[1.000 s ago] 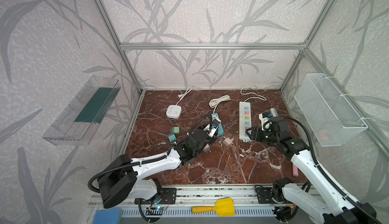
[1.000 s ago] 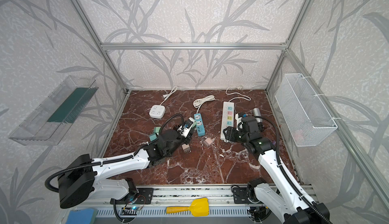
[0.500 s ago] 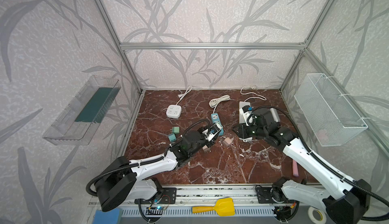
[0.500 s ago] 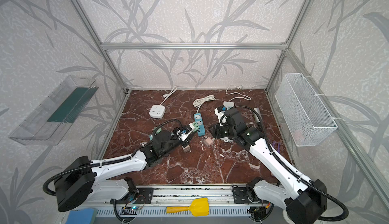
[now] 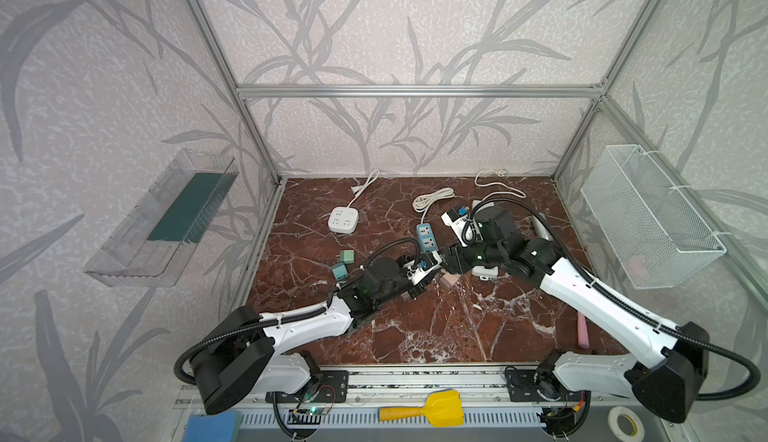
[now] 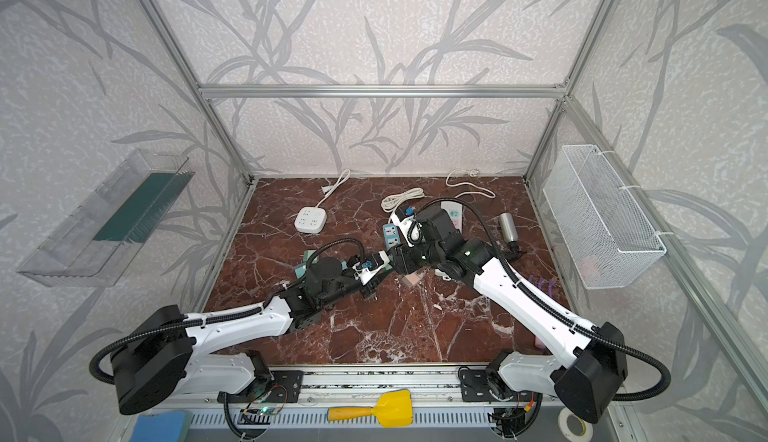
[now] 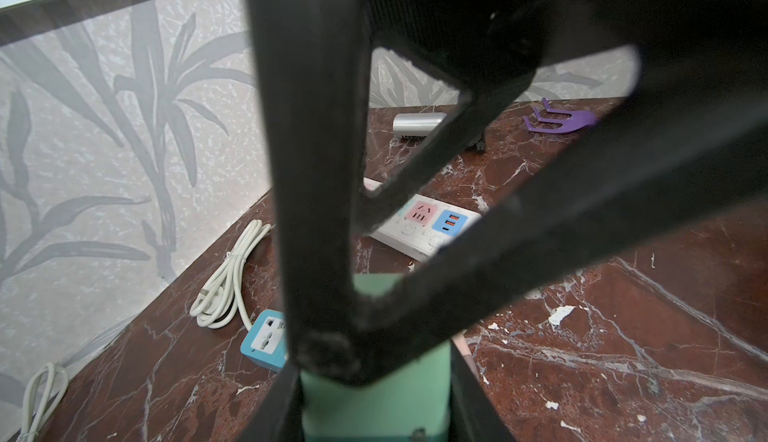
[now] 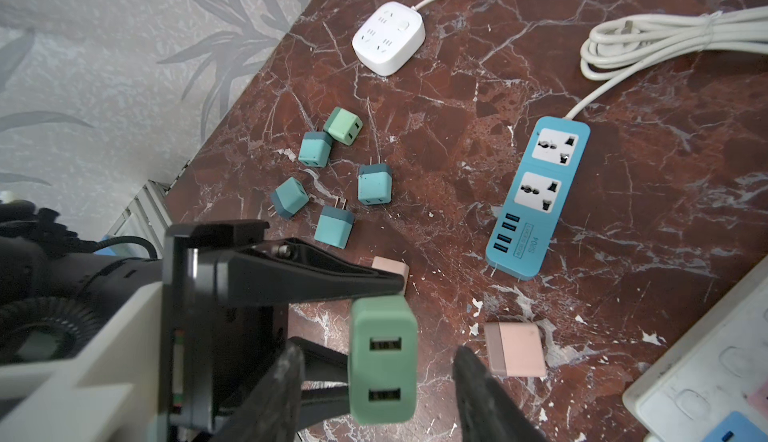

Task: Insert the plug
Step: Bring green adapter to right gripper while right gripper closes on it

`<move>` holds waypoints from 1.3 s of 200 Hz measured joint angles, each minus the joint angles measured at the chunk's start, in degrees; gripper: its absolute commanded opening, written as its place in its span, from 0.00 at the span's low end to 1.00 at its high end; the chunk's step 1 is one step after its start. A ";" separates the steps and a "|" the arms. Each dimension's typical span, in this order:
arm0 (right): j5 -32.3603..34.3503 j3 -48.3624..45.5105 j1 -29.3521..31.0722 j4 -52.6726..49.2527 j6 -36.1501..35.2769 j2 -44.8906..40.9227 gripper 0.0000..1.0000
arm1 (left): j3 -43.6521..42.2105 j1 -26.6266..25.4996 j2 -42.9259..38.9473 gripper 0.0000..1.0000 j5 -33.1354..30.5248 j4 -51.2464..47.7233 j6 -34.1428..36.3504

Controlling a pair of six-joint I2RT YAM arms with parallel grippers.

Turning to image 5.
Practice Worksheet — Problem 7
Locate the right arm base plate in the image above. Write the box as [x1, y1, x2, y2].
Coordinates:
[503, 366, 582, 404]

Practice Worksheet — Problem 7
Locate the clear plastic wall shelf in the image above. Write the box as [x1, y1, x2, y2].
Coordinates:
[84, 149, 239, 288]

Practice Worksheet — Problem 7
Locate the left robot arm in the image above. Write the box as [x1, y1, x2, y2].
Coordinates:
[173, 248, 444, 415]

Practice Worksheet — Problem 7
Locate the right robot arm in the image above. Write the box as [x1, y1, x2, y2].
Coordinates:
[439, 197, 761, 423]

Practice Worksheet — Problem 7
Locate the white tape roll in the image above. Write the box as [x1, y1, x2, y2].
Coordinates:
[607, 406, 646, 442]

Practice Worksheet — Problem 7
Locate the silver hair dryer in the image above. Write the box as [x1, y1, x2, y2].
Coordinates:
[531, 216, 554, 241]

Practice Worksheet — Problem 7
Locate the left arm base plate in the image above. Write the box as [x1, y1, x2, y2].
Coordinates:
[266, 370, 350, 405]

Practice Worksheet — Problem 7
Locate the blue power strip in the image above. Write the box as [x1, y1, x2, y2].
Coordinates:
[416, 223, 438, 252]

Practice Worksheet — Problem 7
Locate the white square power strip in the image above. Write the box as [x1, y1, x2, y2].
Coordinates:
[327, 206, 359, 234]

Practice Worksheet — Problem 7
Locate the yellow toy shovel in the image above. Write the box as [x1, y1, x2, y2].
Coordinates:
[378, 390, 465, 428]

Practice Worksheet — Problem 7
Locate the green plug adapter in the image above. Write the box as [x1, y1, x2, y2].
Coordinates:
[339, 249, 355, 264]

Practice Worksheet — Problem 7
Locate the white long power strip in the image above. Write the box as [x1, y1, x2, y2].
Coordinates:
[471, 200, 499, 281]

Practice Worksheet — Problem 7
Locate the pink plug adapter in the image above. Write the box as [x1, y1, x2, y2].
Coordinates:
[439, 273, 460, 289]

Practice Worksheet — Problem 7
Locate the teal plug adapter left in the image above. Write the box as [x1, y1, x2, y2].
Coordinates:
[331, 262, 349, 281]

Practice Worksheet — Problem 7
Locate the blue sponge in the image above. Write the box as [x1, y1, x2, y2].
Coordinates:
[182, 411, 242, 442]

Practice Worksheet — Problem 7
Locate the purple pink toy rake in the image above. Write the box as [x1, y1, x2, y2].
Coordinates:
[577, 312, 591, 349]

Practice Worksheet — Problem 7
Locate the aluminium frame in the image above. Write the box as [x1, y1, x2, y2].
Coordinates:
[191, 0, 767, 372]

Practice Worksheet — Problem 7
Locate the white wire basket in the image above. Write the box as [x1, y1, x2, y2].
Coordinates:
[581, 144, 727, 289]

